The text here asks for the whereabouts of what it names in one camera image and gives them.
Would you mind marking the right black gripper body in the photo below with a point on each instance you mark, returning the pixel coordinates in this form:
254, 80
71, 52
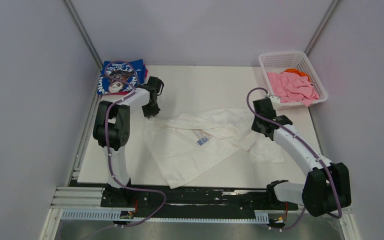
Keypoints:
255, 125

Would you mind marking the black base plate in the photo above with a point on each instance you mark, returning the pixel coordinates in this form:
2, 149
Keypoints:
189, 202

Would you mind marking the white plastic basket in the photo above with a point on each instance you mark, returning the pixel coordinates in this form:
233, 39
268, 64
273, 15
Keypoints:
279, 61

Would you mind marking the blue folded printed t-shirt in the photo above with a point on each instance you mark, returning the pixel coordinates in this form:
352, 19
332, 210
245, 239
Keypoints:
108, 69

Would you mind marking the corner aluminium post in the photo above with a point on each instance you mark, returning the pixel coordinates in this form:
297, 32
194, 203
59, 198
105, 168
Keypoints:
322, 25
72, 11

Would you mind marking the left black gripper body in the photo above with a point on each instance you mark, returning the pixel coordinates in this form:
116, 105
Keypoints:
150, 109

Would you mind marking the aluminium frame rail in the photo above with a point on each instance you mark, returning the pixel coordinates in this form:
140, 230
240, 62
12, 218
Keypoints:
90, 198

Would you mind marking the pink crumpled t-shirt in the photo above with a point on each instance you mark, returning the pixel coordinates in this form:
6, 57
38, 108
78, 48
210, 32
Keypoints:
291, 87

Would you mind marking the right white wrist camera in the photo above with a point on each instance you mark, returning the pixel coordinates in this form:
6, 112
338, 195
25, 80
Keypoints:
275, 99

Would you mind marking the orange t-shirt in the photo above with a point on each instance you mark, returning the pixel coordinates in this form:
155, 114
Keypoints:
298, 72

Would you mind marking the right corner aluminium post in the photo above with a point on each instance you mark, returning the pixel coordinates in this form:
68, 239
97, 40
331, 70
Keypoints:
322, 25

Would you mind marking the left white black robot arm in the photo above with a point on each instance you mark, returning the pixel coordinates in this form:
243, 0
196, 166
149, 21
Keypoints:
112, 130

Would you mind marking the left corner aluminium post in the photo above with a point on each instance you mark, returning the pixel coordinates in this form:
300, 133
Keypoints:
72, 11

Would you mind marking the white slotted cable duct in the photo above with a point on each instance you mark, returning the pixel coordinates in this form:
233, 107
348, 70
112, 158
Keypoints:
116, 215

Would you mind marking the white printed t-shirt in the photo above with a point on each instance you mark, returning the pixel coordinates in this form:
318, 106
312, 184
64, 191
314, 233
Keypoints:
185, 147

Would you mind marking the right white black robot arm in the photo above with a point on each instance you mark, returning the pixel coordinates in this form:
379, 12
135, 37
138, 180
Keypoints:
326, 190

